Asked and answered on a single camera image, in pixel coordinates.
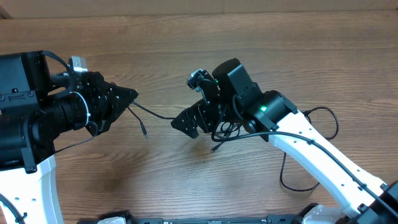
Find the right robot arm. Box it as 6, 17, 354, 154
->
171, 58, 397, 223

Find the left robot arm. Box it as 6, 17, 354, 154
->
1, 50, 138, 223

